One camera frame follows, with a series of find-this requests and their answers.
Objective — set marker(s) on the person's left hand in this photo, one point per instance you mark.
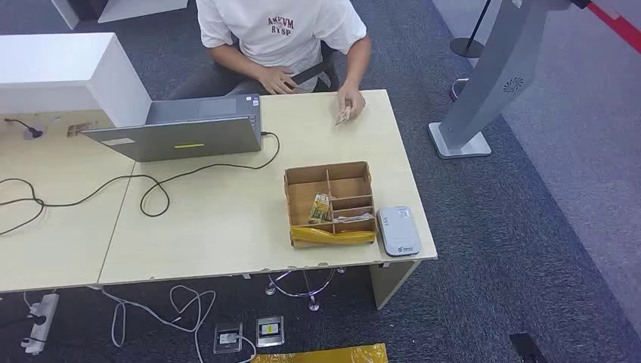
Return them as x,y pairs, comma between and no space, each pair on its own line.
354,100

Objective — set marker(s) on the person's right hand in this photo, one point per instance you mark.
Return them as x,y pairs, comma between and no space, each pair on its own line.
275,80

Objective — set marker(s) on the small printed ID card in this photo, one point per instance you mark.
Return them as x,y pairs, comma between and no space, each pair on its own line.
342,118

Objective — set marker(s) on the person's right forearm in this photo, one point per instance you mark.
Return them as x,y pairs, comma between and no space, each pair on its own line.
235,62

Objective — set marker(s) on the person's left forearm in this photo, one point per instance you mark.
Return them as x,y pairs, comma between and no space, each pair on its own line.
356,65

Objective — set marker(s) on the person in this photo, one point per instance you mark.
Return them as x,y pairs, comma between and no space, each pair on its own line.
280,45

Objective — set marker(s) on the grey card reader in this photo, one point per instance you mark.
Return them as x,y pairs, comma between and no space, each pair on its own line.
398,233

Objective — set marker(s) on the black office chair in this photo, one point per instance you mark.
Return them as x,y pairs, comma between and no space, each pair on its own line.
306,75

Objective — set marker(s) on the brown wooden organiser box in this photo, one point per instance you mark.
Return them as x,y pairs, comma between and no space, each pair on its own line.
305,200

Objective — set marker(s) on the grey laptop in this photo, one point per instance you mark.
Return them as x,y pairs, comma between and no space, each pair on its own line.
175,140

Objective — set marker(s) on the pale cards in box slot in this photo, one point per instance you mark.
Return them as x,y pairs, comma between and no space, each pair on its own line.
353,218

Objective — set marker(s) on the yellow plastic strip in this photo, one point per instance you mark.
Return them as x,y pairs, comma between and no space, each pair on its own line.
330,235

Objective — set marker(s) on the grey kiosk stand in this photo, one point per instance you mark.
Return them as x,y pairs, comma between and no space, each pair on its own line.
501,65

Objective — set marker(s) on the beige desk leg panel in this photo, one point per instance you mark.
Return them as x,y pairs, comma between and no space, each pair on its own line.
388,285

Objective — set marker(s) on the chrome chair base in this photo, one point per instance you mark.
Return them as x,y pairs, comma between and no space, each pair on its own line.
314,304

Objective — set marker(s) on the floor socket with yellow label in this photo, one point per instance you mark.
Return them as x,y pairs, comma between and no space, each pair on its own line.
270,330

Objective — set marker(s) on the yellow plastic bag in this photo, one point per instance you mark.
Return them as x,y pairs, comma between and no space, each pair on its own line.
320,355

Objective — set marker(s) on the floor socket with white plug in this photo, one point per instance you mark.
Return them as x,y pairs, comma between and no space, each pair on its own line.
228,338

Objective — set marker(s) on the red barrier belt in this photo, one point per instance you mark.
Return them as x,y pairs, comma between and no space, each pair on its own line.
621,27

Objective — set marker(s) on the white power strip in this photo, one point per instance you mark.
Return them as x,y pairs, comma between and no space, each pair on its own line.
44,315

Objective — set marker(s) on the black stanchion post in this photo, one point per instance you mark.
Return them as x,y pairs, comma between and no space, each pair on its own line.
466,47

